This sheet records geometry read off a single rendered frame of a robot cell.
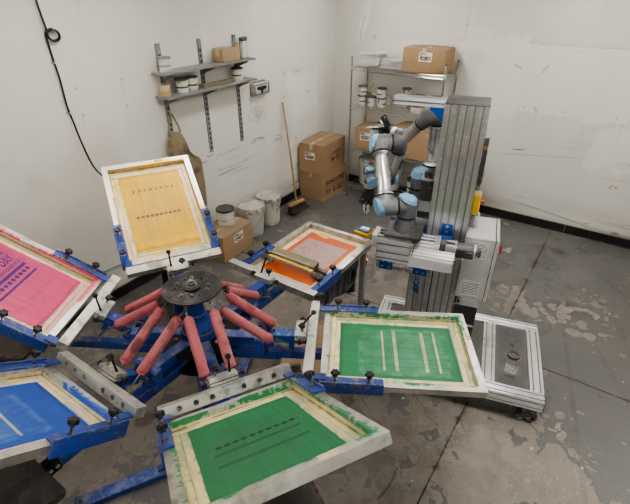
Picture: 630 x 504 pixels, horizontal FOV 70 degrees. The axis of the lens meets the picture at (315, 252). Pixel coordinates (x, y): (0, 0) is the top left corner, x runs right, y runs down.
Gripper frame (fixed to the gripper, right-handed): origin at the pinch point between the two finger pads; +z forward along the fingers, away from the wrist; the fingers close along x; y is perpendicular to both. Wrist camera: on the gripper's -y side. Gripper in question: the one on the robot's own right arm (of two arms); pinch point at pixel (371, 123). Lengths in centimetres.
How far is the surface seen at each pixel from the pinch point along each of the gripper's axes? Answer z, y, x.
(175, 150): 179, 34, -82
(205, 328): -52, 32, -200
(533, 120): -25, 77, 256
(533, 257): -86, 192, 168
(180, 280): -35, 10, -197
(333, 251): -30, 62, -83
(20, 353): 14, 36, -273
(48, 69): 164, -64, -165
